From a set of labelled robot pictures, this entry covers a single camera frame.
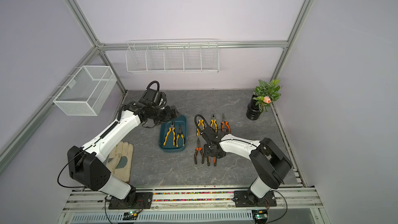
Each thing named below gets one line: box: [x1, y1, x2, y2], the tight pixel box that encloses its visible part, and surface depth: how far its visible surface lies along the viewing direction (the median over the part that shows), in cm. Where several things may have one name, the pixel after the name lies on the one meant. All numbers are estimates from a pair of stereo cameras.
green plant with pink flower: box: [252, 78, 281, 112], surface depth 86 cm
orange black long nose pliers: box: [194, 137, 205, 165], surface depth 91 cm
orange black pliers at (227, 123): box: [220, 113, 232, 134], surface depth 101 cm
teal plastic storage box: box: [158, 115, 189, 153], surface depth 95 cm
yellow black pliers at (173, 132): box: [163, 122, 176, 147], surface depth 98 cm
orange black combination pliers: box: [207, 156, 218, 167], surface depth 86 cm
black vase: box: [246, 93, 264, 121], surface depth 101 cm
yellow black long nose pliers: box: [175, 124, 186, 148], surface depth 96 cm
